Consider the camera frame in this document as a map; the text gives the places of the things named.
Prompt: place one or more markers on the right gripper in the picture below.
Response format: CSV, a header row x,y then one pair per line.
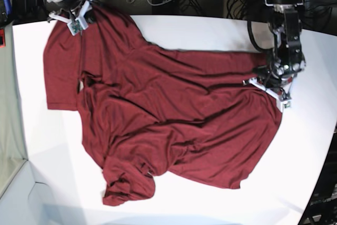
x,y
72,9

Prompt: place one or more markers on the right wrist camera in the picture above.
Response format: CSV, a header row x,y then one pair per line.
x,y
78,25

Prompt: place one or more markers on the dark red t-shirt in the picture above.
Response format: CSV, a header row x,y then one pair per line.
x,y
146,110

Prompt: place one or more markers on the green cloth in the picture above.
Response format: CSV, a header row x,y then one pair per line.
x,y
13,150

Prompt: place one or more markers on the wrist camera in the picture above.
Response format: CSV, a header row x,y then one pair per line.
x,y
283,104
78,25

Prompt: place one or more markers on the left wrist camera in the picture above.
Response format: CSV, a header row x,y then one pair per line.
x,y
283,104

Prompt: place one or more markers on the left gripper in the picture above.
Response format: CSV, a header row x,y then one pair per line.
x,y
277,86

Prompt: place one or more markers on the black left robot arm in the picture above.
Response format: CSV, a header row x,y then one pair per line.
x,y
285,60

